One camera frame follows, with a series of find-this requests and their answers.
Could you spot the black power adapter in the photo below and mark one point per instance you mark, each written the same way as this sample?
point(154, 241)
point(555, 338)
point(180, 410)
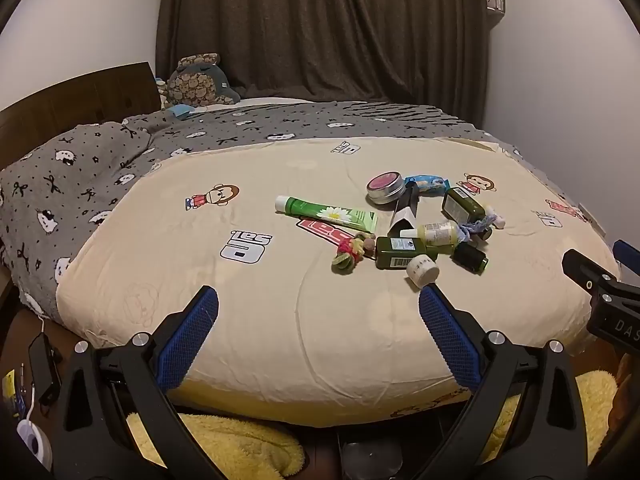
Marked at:
point(44, 370)

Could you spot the green bottle with barcode label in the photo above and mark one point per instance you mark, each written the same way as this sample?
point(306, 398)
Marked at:
point(395, 252)

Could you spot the blue cloth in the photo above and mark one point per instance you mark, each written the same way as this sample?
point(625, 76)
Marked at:
point(180, 111)

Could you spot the cream cartoon print blanket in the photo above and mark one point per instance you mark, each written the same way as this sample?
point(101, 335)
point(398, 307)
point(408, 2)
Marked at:
point(250, 310)

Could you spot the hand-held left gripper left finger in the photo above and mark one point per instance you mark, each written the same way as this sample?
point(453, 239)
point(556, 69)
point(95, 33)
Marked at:
point(192, 335)

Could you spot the yellow packet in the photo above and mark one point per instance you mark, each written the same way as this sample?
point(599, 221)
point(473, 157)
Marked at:
point(9, 390)

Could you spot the grey patterned duvet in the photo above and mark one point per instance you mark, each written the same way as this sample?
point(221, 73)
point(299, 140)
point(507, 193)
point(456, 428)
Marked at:
point(75, 175)

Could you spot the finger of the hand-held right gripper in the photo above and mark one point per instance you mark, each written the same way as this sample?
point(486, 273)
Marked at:
point(582, 265)
point(629, 252)

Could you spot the white round jar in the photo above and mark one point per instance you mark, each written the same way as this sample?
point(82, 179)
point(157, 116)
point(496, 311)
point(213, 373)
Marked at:
point(422, 270)

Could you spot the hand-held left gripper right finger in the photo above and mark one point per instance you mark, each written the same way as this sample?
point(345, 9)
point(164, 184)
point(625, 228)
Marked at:
point(447, 335)

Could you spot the red white flat packet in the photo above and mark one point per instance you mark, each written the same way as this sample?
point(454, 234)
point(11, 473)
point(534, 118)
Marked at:
point(320, 228)

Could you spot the yellow fluffy blanket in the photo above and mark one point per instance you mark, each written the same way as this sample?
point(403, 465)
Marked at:
point(240, 445)

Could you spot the small wall shelf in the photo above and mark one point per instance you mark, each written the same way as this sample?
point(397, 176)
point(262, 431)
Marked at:
point(496, 1)

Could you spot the dark brown curtain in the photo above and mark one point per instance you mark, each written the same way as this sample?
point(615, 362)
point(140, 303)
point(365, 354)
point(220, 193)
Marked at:
point(325, 25)

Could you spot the white tape roll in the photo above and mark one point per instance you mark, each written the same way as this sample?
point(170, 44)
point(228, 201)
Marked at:
point(31, 437)

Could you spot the wooden headboard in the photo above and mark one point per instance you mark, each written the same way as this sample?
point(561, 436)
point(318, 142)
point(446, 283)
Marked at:
point(75, 105)

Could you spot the yellow bottle with white cap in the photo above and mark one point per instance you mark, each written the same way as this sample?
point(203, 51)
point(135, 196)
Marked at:
point(437, 232)

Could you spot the green bottle with white label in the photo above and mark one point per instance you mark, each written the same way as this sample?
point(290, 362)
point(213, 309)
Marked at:
point(462, 205)

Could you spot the green daisy print tube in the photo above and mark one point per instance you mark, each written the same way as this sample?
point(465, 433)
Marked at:
point(325, 211)

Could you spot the round tin with pink lid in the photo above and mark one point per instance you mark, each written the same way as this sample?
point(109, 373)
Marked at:
point(385, 185)

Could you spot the blue snack packet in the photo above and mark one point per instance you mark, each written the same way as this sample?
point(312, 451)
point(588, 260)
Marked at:
point(428, 184)

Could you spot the small dark green bottle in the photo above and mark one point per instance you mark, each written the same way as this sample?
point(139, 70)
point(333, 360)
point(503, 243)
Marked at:
point(470, 258)

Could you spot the white pillow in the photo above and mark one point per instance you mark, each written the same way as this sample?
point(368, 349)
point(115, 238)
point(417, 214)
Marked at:
point(235, 104)

